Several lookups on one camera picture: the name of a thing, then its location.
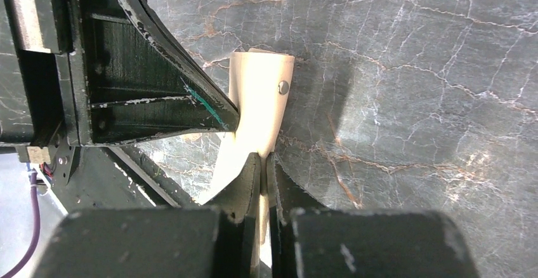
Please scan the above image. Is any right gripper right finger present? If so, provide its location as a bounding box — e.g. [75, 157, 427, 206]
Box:
[266, 154, 479, 277]

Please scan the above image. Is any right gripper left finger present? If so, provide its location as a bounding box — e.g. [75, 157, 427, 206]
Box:
[33, 153, 261, 277]

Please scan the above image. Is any beige card holder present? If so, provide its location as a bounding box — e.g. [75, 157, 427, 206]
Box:
[195, 48, 296, 246]

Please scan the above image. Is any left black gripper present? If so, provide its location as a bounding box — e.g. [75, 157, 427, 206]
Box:
[1, 0, 239, 187]

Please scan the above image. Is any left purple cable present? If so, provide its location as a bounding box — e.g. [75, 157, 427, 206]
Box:
[0, 164, 43, 278]

